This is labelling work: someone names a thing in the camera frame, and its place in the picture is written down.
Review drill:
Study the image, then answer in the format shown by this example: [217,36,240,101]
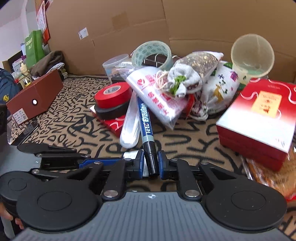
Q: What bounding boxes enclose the clear plastic tube sleeve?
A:
[119,91,140,149]

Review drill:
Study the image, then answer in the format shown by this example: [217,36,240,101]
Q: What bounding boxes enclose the white red printed plastic bag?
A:
[125,66,188,129]

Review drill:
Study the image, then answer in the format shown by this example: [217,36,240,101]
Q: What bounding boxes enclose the red electrical tape roll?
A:
[94,82,132,109]

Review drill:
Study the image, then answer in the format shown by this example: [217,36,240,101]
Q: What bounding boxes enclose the red white gift box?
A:
[216,78,295,171]

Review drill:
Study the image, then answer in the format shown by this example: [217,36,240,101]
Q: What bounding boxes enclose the green paper bag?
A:
[25,30,45,68]

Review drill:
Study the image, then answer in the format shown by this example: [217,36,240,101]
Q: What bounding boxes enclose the patterned clear tape roll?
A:
[132,41,174,71]

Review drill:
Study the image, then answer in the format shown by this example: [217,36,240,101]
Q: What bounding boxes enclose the translucent plastic funnel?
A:
[231,34,275,85]

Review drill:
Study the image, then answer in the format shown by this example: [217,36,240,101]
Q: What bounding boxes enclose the flat red card packet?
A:
[89,105,125,138]

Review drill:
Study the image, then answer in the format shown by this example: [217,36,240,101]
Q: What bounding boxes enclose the person left hand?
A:
[0,202,25,230]

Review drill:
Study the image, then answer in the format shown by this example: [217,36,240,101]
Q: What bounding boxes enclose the blue black erasable marker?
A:
[137,96,159,179]

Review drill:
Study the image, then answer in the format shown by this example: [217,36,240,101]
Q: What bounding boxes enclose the black electrical tape roll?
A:
[95,101,130,120]

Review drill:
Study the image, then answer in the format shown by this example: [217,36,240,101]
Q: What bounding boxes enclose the large cardboard backdrop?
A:
[46,1,295,82]

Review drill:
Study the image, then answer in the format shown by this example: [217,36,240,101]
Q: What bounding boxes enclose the clear plastic container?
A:
[102,54,132,84]

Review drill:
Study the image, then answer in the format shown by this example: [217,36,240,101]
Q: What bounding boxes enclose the red snack packet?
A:
[241,146,295,202]

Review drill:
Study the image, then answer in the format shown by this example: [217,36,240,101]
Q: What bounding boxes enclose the brown wooden box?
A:
[6,70,63,125]

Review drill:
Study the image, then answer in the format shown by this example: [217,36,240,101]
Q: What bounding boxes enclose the brown folded cloth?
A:
[30,51,64,77]

